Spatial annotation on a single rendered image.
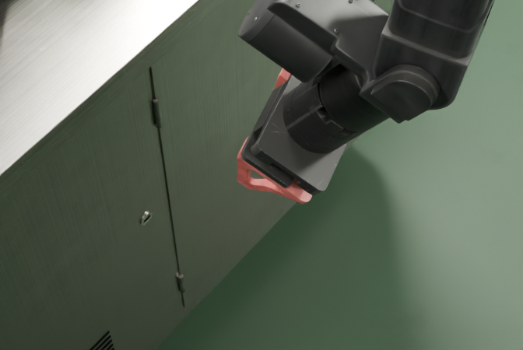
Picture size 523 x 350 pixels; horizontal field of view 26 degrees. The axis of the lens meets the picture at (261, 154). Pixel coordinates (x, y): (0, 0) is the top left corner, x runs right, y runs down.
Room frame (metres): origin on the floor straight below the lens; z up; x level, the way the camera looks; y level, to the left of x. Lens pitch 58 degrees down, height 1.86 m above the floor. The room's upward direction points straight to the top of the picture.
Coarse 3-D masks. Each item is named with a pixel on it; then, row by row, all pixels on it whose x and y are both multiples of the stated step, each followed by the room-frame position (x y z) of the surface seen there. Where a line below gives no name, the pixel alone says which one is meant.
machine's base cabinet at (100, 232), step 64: (384, 0) 1.14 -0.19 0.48; (192, 64) 0.81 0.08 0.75; (256, 64) 0.90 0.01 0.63; (128, 128) 0.73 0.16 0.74; (192, 128) 0.81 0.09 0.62; (64, 192) 0.65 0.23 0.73; (128, 192) 0.71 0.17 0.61; (192, 192) 0.80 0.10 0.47; (256, 192) 0.90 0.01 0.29; (0, 256) 0.57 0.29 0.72; (64, 256) 0.63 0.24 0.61; (128, 256) 0.70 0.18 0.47; (192, 256) 0.79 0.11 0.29; (0, 320) 0.55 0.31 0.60; (64, 320) 0.60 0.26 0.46; (128, 320) 0.68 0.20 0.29
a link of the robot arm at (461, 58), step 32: (416, 0) 0.43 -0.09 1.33; (448, 0) 0.43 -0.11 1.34; (480, 0) 0.42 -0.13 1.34; (384, 32) 0.44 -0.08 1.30; (416, 32) 0.43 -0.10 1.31; (448, 32) 0.42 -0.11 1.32; (480, 32) 0.44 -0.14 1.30; (384, 64) 0.43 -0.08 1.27; (416, 64) 0.43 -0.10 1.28; (448, 64) 0.42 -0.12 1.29; (448, 96) 0.42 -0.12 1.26
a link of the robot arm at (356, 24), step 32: (256, 0) 0.52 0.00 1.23; (288, 0) 0.48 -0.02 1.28; (320, 0) 0.49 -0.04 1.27; (352, 0) 0.49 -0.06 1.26; (256, 32) 0.48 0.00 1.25; (288, 32) 0.47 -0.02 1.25; (320, 32) 0.47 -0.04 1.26; (352, 32) 0.47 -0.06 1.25; (288, 64) 0.47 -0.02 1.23; (320, 64) 0.46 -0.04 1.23; (352, 64) 0.45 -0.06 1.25; (384, 96) 0.42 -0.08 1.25; (416, 96) 0.41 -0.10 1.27
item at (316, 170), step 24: (288, 96) 0.49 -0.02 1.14; (312, 96) 0.47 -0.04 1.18; (288, 120) 0.47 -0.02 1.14; (312, 120) 0.46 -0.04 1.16; (264, 144) 0.45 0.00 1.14; (288, 144) 0.46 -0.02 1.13; (312, 144) 0.46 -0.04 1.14; (336, 144) 0.45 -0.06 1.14; (288, 168) 0.44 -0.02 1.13; (312, 168) 0.45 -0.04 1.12; (312, 192) 0.43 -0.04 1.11
